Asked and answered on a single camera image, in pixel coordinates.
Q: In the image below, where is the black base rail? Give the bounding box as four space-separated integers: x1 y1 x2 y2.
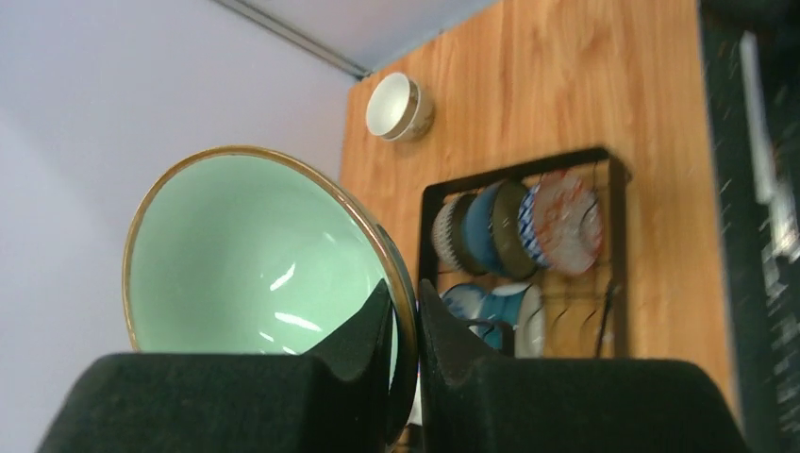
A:
700 1 799 452

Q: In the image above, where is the brown patterned bowl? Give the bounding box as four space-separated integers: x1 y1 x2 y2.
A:
430 193 487 276

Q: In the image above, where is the blue floral white bowl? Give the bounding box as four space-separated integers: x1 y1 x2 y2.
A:
441 283 487 322

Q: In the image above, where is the cream white bowl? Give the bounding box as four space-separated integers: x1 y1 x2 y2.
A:
365 72 435 142

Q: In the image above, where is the light green celadon bowl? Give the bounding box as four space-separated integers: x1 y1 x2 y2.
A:
122 145 419 444

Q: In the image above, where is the black wire dish rack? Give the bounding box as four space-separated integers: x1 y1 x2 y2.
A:
418 147 632 359

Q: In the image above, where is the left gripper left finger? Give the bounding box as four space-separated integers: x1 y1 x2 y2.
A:
39 283 392 452

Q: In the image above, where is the dark blue bowl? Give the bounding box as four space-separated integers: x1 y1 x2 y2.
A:
462 179 538 280

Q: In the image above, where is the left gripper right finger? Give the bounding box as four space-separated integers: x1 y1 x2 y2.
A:
418 280 747 452

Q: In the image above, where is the teal glazed bowl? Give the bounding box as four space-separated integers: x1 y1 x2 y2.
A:
480 283 546 358

